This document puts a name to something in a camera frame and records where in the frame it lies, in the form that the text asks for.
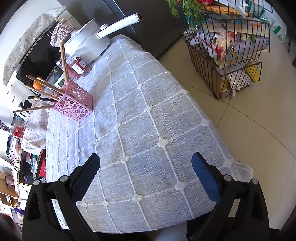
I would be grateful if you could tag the dark refrigerator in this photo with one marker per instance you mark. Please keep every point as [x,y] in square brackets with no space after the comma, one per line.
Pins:
[156,32]

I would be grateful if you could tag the tall wooden utensil handle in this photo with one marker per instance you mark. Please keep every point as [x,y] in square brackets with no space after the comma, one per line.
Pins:
[64,63]

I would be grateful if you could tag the green hanging plant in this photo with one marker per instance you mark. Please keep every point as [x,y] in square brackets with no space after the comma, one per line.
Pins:
[190,9]

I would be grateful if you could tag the black wire storage rack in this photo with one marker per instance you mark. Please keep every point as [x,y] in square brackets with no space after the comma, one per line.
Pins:
[225,40]

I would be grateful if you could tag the grey checked tablecloth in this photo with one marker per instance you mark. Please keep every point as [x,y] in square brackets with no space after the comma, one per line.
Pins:
[145,127]

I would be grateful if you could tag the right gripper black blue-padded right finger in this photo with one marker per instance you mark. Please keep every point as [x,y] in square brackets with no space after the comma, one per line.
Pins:
[240,212]

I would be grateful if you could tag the wooden utensil in holder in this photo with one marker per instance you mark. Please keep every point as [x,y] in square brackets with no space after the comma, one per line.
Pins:
[52,87]
[33,78]

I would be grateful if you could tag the black table frame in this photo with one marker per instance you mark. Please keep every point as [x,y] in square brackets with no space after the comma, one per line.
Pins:
[290,37]

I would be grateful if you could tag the floral cloth cover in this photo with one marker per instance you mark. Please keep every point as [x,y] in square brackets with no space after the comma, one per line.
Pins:
[29,37]

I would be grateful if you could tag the red labelled jar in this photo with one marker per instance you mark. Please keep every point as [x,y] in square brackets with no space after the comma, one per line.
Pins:
[77,64]

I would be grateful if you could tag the orange fruit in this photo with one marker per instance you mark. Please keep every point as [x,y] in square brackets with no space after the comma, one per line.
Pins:
[37,85]

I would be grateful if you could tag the pink perforated utensil holder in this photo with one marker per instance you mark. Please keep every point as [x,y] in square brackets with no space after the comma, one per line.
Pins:
[76,103]

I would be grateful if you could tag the white electric pot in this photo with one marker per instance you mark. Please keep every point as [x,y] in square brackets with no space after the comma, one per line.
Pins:
[91,40]

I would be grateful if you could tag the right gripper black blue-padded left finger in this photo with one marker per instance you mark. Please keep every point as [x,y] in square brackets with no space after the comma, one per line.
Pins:
[40,221]

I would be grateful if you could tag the black-handled utensil in holder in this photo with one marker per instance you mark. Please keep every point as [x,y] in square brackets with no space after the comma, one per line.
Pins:
[42,98]

